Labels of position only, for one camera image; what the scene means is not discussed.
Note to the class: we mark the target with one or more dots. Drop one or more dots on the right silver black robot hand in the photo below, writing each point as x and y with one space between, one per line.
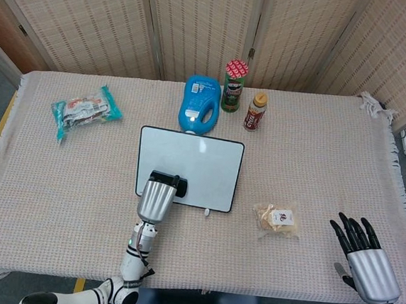
372 273

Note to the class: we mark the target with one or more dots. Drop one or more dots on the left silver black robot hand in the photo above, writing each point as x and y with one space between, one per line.
158 199

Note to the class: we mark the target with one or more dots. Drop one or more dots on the black whiteboard eraser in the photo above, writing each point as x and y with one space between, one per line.
182 187

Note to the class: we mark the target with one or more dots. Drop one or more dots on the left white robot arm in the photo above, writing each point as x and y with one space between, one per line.
113 279

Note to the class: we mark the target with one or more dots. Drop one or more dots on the small black-framed whiteboard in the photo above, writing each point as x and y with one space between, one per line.
188 165

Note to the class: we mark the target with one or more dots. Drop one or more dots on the blue detergent jug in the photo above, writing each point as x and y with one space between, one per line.
199 103

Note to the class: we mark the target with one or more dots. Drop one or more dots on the clear cracker snack bag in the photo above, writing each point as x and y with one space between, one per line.
278 219

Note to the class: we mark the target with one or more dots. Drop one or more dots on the beige woven tablecloth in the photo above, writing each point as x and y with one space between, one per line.
250 263

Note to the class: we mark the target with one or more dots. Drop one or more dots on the teal snack multipack bag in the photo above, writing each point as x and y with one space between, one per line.
85 110

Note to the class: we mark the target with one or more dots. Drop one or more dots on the brown drink bottle yellow cap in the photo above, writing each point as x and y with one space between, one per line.
255 113

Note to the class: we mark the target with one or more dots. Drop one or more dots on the green chips can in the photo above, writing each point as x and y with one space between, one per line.
234 87

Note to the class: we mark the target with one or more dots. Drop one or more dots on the bamboo folding screen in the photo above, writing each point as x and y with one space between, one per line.
213 32

